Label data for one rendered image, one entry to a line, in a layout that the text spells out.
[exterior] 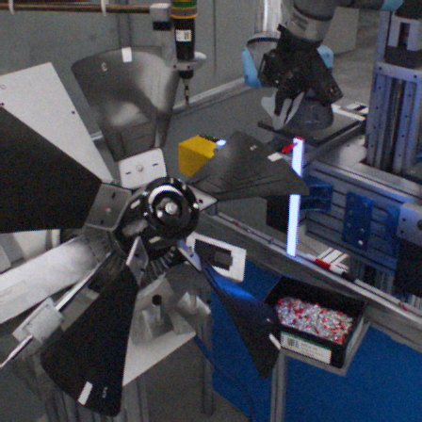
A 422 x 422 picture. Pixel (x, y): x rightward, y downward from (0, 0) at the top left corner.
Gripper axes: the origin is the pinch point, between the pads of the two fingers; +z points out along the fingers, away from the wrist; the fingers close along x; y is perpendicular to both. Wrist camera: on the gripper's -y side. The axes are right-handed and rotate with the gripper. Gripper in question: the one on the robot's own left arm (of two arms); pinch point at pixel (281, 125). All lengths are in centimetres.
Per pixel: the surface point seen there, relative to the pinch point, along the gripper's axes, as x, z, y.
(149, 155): 27.1, 3.9, 9.0
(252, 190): 10.7, 9.0, -5.2
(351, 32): -405, 160, 197
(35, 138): 49, -4, 14
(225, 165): 8.7, 10.3, 4.3
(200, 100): -50, 48, 63
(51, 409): 33, 115, 24
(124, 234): 36.2, 14.6, 2.6
